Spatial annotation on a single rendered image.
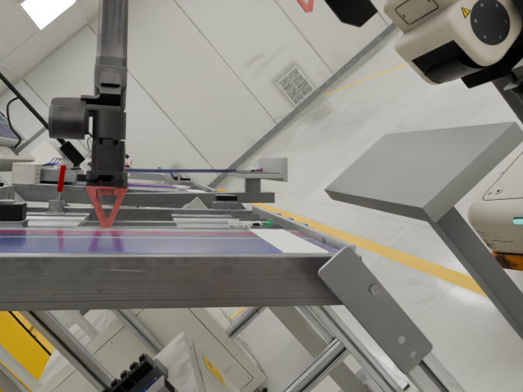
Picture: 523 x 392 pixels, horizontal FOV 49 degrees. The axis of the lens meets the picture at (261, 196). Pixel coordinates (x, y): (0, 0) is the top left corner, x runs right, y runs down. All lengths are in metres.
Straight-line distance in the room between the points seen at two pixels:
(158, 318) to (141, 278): 1.52
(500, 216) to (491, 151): 0.56
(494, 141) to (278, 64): 8.07
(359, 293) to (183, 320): 1.56
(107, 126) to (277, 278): 0.46
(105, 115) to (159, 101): 7.79
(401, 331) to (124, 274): 0.33
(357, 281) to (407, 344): 0.10
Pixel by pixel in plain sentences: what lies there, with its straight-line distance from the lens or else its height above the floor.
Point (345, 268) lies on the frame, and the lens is 0.68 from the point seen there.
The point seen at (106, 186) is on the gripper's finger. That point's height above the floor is 0.99.
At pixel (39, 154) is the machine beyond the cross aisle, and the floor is 1.66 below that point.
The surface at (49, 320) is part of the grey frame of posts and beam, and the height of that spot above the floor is 0.85.
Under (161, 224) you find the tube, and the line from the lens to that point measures 1.05.
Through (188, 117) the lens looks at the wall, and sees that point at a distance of 8.81.
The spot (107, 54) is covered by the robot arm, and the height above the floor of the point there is 1.17.
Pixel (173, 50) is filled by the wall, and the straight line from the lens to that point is 8.92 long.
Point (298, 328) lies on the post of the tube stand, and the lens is 1.75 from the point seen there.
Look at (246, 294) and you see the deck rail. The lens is 0.70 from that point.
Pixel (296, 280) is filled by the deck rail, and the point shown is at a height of 0.75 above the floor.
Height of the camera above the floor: 0.98
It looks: 10 degrees down
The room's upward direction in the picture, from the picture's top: 41 degrees counter-clockwise
